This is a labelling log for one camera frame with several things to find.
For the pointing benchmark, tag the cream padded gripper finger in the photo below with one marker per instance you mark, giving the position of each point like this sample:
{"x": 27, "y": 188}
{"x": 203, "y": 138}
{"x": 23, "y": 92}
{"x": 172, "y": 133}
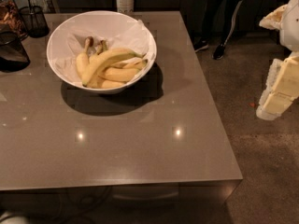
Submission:
{"x": 272, "y": 21}
{"x": 282, "y": 88}

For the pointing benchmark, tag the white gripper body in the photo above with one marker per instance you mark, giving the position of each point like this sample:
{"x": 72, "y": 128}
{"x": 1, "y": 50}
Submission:
{"x": 291, "y": 25}

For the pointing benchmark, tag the long yellow top banana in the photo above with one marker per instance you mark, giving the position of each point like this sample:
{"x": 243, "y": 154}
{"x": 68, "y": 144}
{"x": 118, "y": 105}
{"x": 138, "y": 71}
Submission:
{"x": 106, "y": 59}

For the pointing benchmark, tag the yellow banana bunch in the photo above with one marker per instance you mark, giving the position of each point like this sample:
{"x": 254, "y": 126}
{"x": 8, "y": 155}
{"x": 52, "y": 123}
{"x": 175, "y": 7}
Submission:
{"x": 117, "y": 74}

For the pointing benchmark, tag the white ceramic bowl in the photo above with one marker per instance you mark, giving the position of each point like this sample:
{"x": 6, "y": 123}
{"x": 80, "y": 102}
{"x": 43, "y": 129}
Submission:
{"x": 120, "y": 31}

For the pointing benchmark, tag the left yellow banana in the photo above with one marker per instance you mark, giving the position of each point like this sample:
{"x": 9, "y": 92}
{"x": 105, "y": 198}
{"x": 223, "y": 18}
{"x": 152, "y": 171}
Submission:
{"x": 82, "y": 59}

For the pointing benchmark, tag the white paper bowl liner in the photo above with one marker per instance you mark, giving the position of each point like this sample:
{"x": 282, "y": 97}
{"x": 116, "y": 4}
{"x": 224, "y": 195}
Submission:
{"x": 101, "y": 53}

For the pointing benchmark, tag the black mesh pen cup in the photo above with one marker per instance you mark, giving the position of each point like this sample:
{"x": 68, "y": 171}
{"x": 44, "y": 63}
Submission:
{"x": 34, "y": 20}

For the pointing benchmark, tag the clear snack jar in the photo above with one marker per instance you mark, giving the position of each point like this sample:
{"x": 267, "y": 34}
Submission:
{"x": 10, "y": 19}

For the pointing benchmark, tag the black mesh tray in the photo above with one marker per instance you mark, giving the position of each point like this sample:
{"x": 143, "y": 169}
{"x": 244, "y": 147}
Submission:
{"x": 13, "y": 56}

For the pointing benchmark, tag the white object bottom left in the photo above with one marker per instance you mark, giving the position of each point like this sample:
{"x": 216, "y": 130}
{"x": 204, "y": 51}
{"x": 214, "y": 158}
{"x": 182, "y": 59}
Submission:
{"x": 9, "y": 218}

